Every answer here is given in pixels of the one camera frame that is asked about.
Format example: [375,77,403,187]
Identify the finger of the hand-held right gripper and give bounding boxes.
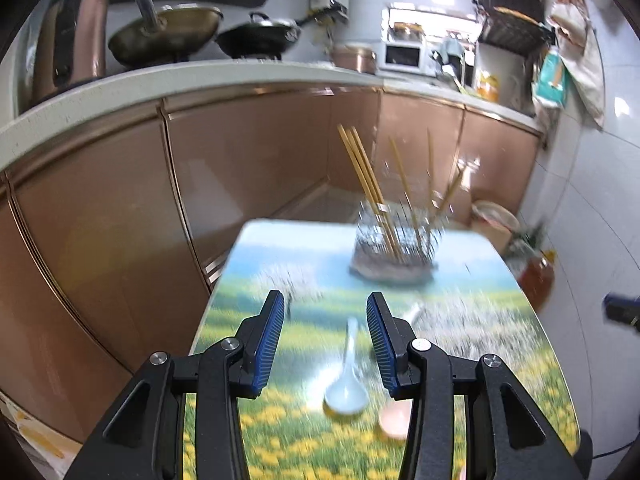
[603,294,640,332]

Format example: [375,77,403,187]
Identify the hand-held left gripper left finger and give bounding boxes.
[64,290,286,480]

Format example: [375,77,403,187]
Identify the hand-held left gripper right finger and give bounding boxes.
[366,291,586,480]

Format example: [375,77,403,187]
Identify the light blue ceramic spoon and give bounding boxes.
[323,317,370,416]

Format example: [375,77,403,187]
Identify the wire mesh utensil holder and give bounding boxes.
[352,200,447,287]

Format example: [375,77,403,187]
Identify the bunch of bamboo chopsticks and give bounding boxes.
[337,124,467,264]

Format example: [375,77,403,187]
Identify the pink ceramic spoon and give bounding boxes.
[377,399,415,441]

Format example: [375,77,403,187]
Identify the orange oil bottle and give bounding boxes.
[520,251,557,312]

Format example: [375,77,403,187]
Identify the landscape printed table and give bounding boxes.
[182,217,584,480]

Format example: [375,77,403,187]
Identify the beige trash bin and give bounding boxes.
[471,200,521,252]

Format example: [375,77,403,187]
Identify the copper kitchen counter cabinets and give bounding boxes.
[0,60,546,443]

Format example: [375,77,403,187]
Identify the teal hanging bag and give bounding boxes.
[532,47,566,107]

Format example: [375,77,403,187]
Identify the white plastic bag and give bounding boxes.
[547,0,606,129]

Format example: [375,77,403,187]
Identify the yellow detergent bottle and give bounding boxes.
[475,70,501,102]

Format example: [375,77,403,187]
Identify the copper rice cooker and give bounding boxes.
[331,43,377,74]

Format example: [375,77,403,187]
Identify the white microwave oven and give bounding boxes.
[377,40,426,72]

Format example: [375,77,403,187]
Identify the grey blue cloth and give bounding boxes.
[434,40,466,69]

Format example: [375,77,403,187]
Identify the black wok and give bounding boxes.
[216,7,347,60]

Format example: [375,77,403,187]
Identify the black dish rack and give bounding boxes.
[472,0,556,59]

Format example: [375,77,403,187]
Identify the brass coloured wok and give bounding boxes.
[107,0,225,69]

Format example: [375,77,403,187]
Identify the copper pipe cover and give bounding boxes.
[31,0,109,102]

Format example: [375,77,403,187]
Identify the black cable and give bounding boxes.
[591,440,640,461]

